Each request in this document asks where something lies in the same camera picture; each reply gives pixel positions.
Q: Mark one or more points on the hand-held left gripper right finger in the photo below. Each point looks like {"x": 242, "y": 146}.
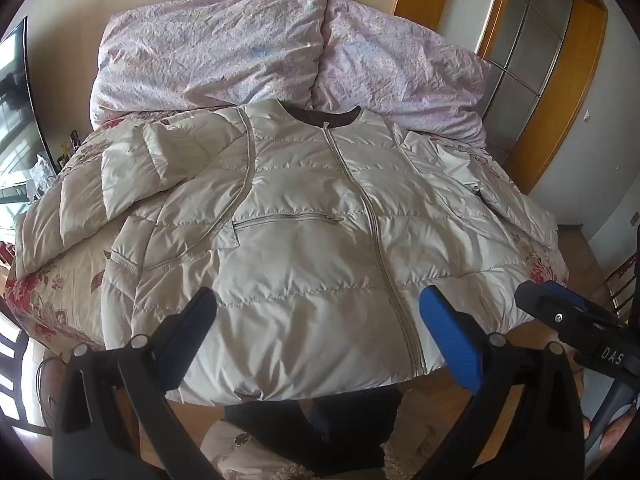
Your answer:
{"x": 450, "y": 335}

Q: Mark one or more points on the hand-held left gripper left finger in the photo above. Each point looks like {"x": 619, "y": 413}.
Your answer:
{"x": 196, "y": 312}

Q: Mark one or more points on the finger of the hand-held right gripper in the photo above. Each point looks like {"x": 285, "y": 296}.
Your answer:
{"x": 545, "y": 305}
{"x": 567, "y": 292}

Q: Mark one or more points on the beige puffer jacket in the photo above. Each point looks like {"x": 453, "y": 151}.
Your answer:
{"x": 300, "y": 240}

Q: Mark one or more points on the person's right hand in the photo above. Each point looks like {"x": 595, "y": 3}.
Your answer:
{"x": 627, "y": 417}

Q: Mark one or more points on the wooden chair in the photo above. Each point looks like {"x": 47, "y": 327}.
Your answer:
{"x": 622, "y": 285}

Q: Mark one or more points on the floral quilted bedspread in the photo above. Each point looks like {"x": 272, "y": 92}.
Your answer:
{"x": 55, "y": 285}

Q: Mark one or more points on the person's legs in dark trousers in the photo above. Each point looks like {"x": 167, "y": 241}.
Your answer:
{"x": 325, "y": 430}

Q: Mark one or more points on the clear plastic bag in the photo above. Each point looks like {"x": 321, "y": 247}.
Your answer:
{"x": 41, "y": 170}

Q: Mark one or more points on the pink crinkled pillow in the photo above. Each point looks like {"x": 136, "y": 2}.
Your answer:
{"x": 210, "y": 45}
{"x": 395, "y": 70}

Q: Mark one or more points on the dark framed window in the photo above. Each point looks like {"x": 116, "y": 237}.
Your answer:
{"x": 20, "y": 110}

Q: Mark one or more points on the glass sliding door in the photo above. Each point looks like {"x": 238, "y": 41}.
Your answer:
{"x": 530, "y": 25}

